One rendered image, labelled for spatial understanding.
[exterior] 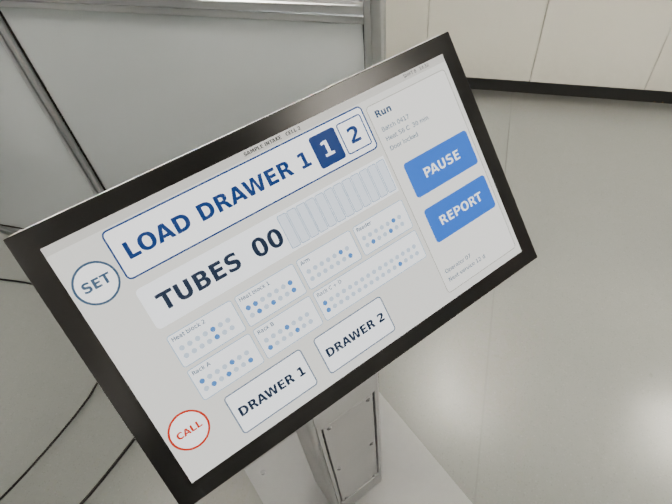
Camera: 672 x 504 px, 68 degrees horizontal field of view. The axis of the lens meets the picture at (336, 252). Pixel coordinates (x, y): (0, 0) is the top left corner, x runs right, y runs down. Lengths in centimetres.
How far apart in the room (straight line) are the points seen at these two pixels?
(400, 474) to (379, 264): 101
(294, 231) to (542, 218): 169
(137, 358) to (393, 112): 38
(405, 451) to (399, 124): 111
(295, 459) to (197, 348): 106
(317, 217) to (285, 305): 10
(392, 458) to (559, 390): 56
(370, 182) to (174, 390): 30
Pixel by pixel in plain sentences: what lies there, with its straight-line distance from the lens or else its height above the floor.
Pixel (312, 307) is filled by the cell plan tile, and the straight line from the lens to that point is 55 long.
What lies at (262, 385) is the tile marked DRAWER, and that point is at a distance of 55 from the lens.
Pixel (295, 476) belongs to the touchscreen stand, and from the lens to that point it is 153.
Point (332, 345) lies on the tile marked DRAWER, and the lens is 56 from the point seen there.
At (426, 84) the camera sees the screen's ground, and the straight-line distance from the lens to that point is 63.
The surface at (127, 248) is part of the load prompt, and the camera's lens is 51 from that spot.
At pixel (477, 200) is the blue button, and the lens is 65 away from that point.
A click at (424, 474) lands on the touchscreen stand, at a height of 3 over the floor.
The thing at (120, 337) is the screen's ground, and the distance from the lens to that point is 52.
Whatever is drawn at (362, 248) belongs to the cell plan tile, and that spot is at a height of 107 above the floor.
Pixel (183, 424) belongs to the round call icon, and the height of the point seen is 102.
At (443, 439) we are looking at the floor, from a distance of 160.
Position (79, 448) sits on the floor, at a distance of 183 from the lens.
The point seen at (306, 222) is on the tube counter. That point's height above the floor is 111.
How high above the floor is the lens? 150
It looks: 50 degrees down
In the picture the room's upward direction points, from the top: 7 degrees counter-clockwise
